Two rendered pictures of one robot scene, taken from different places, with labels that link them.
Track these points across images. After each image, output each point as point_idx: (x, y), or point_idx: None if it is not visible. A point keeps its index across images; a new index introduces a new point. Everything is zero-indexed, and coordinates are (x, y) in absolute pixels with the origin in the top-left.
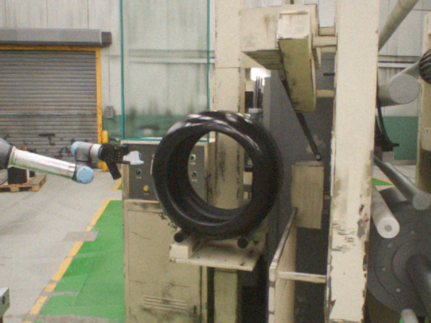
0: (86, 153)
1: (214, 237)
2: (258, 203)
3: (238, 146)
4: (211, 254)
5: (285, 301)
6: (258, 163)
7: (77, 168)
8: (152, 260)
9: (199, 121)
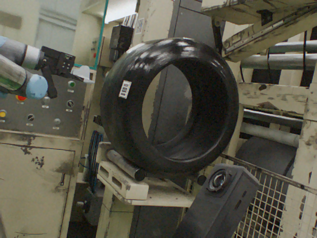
0: (18, 55)
1: (176, 174)
2: (226, 140)
3: (158, 80)
4: (151, 192)
5: (237, 234)
6: (233, 102)
7: (29, 75)
8: (0, 206)
9: (189, 48)
